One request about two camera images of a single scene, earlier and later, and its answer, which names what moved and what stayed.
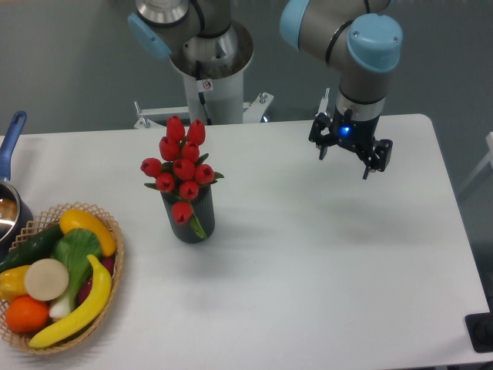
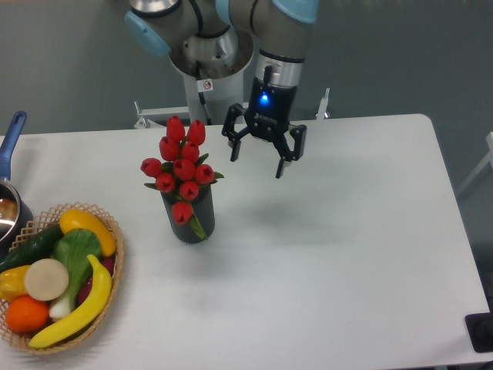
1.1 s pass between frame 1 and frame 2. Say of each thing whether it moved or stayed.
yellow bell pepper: stayed
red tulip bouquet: stayed
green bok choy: stayed
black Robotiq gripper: moved
